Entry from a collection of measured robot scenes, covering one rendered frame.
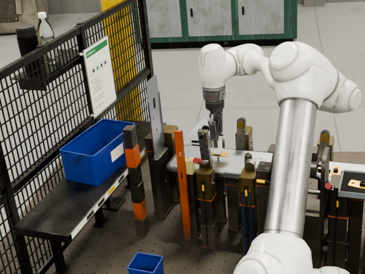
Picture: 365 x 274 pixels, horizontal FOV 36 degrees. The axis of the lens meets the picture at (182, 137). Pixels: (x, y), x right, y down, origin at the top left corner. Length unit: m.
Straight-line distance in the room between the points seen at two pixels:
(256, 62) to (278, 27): 4.77
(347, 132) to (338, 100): 3.14
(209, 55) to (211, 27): 4.87
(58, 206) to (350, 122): 3.37
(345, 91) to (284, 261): 0.56
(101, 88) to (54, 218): 0.70
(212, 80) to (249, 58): 0.17
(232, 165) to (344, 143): 2.46
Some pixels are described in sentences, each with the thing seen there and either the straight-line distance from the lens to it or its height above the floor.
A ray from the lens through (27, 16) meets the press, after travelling 8.67.
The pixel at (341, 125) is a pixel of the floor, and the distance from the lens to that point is 4.96.
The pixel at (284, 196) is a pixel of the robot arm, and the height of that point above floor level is 1.33.
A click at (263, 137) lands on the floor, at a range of 4.74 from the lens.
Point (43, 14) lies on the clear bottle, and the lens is 2.28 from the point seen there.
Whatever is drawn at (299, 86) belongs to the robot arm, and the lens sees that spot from 1.57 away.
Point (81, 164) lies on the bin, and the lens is 2.18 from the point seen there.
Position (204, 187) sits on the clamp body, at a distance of 2.17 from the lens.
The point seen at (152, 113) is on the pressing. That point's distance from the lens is 2.32.
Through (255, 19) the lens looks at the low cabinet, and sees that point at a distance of 6.90.
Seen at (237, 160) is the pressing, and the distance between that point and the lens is 2.32.
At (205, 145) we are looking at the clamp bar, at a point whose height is 1.15.
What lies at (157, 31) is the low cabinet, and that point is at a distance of 7.09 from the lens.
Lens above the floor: 2.12
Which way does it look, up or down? 26 degrees down
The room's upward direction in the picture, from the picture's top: 5 degrees counter-clockwise
